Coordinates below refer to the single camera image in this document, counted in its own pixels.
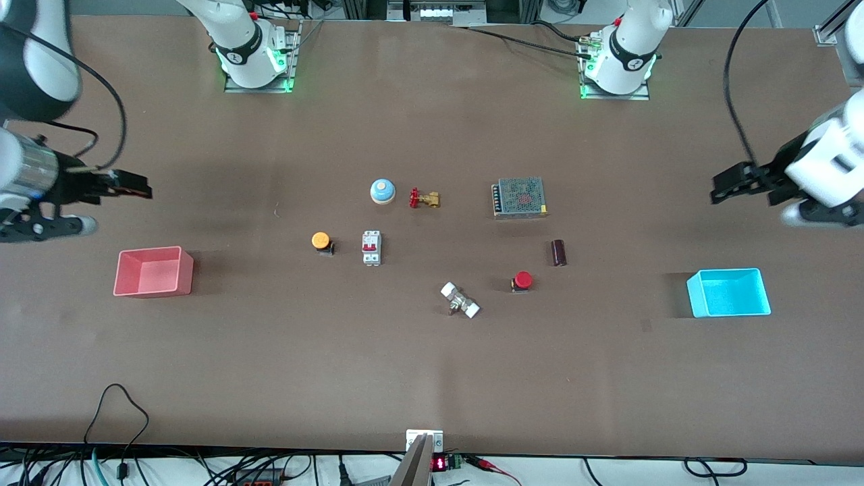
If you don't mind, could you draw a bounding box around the pink plastic box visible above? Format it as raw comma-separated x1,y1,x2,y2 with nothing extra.
113,246,195,298

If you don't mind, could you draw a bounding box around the light blue plastic box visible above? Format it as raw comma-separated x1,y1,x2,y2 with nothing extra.
686,267,772,319

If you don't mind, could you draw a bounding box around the metal mesh power supply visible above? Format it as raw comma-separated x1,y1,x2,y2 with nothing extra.
491,176,549,221

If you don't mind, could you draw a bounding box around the white metal pipe fitting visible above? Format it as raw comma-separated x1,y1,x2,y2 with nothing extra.
439,281,482,321

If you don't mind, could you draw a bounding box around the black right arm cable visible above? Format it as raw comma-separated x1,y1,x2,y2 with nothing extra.
0,24,128,171

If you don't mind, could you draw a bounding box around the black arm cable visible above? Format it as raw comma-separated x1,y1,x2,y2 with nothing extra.
723,0,772,169
0,24,128,171

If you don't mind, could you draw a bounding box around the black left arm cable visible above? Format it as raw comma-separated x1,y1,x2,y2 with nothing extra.
723,0,772,169

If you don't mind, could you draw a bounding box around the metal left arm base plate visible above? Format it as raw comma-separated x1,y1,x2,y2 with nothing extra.
578,32,651,101

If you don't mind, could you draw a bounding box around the aluminium frame profile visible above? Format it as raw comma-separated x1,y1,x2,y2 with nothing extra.
813,0,864,48

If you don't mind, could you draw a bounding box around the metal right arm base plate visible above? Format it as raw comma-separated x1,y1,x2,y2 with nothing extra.
223,19,302,95

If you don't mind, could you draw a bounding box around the thin black looped cable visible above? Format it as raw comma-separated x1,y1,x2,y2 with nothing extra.
83,383,151,481

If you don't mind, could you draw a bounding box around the black coiled cable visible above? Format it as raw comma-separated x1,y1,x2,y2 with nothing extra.
683,457,749,479

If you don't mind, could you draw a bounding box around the red alligator clip wire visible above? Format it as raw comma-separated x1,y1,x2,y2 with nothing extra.
470,456,522,486

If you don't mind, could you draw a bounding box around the white metal bracket plate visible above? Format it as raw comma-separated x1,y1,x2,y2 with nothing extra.
405,429,445,454

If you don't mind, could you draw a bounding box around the grey camera support bar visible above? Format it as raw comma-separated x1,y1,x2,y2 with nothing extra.
389,433,434,486

